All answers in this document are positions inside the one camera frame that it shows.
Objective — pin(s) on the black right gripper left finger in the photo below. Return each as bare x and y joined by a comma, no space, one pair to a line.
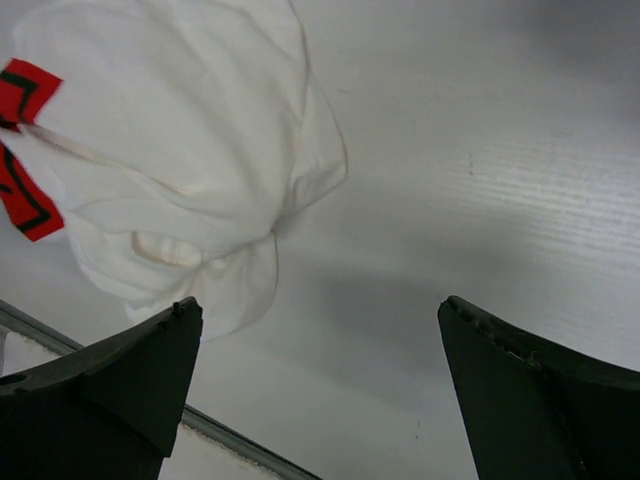
110,410

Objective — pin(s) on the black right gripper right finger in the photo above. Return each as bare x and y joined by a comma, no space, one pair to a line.
534,409

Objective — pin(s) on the white t shirt red print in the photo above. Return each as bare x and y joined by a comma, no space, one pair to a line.
180,134

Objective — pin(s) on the aluminium table edge rail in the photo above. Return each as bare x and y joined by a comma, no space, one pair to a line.
53,340

